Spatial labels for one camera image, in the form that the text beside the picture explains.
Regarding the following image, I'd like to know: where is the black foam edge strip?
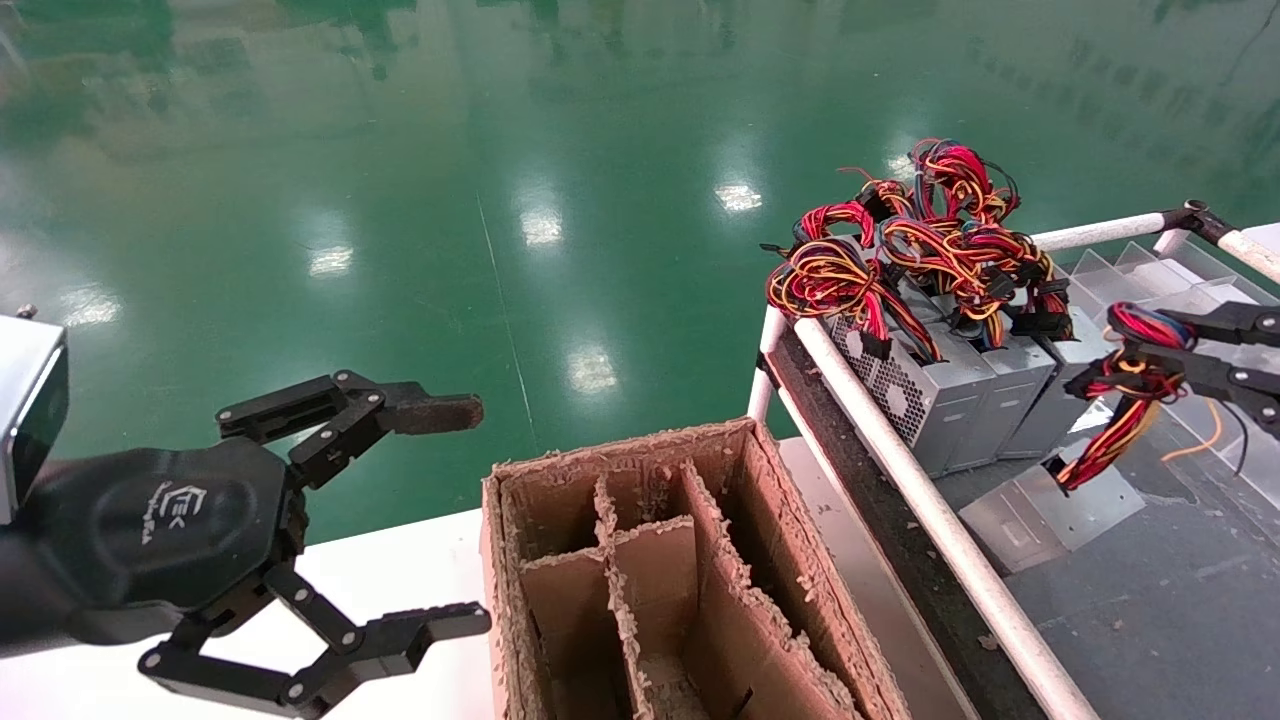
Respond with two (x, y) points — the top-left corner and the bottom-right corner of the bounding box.
(765, 325), (1046, 720)

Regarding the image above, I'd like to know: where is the black pipe joint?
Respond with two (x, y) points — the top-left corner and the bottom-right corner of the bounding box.
(1160, 200), (1241, 247)

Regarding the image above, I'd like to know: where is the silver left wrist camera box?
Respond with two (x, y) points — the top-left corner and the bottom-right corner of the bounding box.
(0, 313), (69, 526)

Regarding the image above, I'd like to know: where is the clear acrylic divider tray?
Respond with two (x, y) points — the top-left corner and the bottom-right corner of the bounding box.
(1060, 240), (1280, 511)

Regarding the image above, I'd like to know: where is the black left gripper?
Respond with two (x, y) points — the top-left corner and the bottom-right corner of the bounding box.
(18, 370), (494, 720)

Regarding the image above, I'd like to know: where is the silver power supply with cables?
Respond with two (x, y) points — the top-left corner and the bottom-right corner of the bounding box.
(880, 215), (1061, 473)
(905, 138), (1126, 461)
(958, 303), (1251, 577)

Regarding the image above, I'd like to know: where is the silver power supply, mesh side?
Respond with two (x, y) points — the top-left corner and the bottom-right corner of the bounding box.
(765, 200), (1001, 479)

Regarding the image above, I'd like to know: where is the long white frame pipe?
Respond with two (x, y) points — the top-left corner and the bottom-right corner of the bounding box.
(793, 318), (1103, 720)

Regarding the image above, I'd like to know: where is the worn cardboard box with dividers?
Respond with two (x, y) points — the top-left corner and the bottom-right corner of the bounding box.
(480, 418), (913, 720)

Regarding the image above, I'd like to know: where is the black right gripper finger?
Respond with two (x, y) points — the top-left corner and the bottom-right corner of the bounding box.
(1160, 302), (1280, 349)
(1085, 343), (1280, 441)

